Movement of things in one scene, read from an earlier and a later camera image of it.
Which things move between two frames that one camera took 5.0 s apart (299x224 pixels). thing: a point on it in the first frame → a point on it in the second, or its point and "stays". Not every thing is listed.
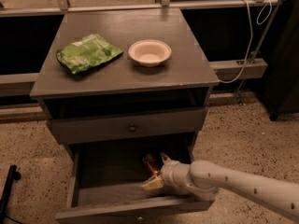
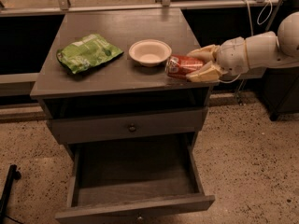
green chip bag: x=92 y=49 stays
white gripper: x=169 y=174 → x=232 y=56
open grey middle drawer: x=106 y=187 stays
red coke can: x=152 y=164 → x=179 y=65
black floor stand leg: x=12 y=175 stays
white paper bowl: x=149 y=52 stays
